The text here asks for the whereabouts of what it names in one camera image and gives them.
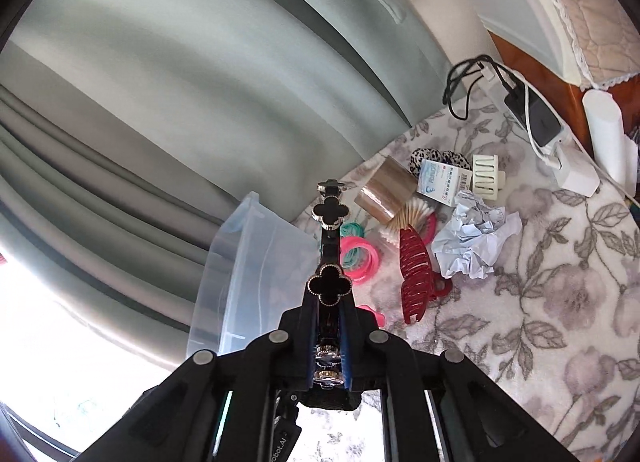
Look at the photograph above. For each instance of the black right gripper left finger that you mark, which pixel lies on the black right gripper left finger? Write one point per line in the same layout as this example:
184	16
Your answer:
234	407

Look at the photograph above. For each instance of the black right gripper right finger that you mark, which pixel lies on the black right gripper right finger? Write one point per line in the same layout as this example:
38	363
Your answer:
435	407

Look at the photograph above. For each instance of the black clover headband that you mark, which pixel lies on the black clover headband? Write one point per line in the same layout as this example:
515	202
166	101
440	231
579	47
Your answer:
329	285

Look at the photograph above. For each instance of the brown packing tape roll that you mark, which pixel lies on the brown packing tape roll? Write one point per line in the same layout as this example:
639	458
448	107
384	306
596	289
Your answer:
386	191

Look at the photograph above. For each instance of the white ear drops box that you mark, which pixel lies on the white ear drops box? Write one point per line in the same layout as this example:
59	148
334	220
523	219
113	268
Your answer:
442	182

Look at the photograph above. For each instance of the red banana hair clip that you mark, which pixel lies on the red banana hair clip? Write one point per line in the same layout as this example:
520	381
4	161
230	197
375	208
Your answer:
420	284

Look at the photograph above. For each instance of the clear plastic storage bin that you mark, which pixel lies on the clear plastic storage bin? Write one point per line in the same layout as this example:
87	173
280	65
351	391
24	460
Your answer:
256	269

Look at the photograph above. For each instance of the crumpled white paper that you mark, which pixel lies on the crumpled white paper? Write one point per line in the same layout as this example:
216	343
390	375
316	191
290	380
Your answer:
471	241

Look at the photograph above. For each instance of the floral fleece blanket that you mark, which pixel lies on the floral fleece blanket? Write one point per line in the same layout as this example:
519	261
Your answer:
556	323

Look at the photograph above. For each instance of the cotton swab pack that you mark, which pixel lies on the cotton swab pack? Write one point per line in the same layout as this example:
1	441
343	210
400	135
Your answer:
415	213

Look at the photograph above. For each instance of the cream hair claw clip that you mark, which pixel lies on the cream hair claw clip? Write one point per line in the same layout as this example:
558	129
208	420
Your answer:
487	179

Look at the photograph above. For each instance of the leopard print scrunchie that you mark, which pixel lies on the leopard print scrunchie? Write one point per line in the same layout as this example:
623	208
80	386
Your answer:
456	159

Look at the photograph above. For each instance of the white charger plug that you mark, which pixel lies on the white charger plug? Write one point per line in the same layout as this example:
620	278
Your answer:
573	170

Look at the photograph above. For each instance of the black power adapter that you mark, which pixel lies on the black power adapter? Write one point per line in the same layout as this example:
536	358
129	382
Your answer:
543	124

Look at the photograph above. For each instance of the white paper roll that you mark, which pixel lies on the white paper roll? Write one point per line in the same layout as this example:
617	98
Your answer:
613	150

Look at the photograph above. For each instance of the grey green curtain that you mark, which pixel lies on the grey green curtain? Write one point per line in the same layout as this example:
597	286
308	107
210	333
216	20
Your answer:
131	130

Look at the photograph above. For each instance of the beige quilted lace cover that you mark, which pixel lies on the beige quilted lace cover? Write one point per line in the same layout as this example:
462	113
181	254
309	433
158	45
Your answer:
599	42

